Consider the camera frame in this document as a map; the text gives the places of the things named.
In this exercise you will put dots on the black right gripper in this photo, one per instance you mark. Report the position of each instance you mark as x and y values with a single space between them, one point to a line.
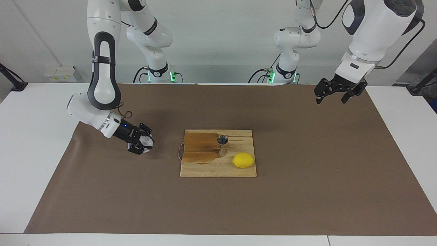
127 132

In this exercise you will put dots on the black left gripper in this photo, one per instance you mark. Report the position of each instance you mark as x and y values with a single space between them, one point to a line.
348 83

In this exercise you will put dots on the steel jigger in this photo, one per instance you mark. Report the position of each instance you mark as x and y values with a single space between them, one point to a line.
222 145

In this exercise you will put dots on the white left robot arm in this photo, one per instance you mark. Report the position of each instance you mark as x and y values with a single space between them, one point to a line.
372 30

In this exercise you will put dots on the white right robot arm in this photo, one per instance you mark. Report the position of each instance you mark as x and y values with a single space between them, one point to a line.
102 85

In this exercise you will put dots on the brown paper mat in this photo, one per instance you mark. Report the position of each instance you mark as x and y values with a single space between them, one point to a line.
136 194

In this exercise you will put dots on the black clamp stand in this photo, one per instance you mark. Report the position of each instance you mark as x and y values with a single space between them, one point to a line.
17 85
418 89

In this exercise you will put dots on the wooden cutting board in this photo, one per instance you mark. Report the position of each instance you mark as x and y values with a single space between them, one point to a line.
215 167

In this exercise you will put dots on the blue object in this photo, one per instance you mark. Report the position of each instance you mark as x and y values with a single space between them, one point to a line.
434 106

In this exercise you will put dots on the yellow lemon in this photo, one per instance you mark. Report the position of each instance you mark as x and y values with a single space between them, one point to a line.
243 160

